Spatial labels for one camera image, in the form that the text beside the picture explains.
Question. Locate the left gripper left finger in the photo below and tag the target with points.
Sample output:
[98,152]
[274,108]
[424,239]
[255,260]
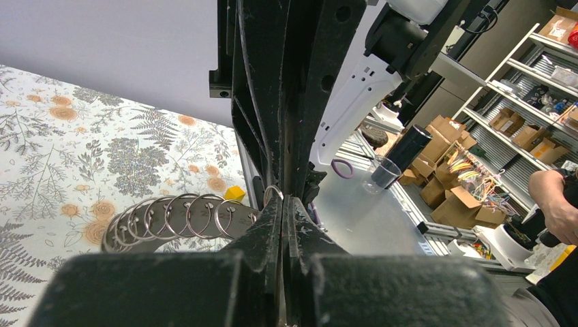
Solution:
[235,286]

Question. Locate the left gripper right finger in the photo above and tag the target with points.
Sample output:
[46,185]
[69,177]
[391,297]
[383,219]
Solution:
[327,286]

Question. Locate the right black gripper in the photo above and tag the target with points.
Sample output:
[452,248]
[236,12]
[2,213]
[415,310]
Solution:
[285,63]

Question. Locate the key organiser with rings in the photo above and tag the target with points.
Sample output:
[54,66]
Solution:
[152,223]

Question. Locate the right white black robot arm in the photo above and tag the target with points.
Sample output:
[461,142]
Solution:
[400,46]

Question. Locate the bystander bare hand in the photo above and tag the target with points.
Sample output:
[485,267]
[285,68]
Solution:
[546,188]

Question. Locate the yellow tag on base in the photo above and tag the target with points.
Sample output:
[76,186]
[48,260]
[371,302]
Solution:
[235,193]

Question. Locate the black cylinder in clear cup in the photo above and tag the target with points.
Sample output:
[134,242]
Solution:
[383,171]

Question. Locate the floral patterned table mat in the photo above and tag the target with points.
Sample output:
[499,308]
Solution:
[72,158]

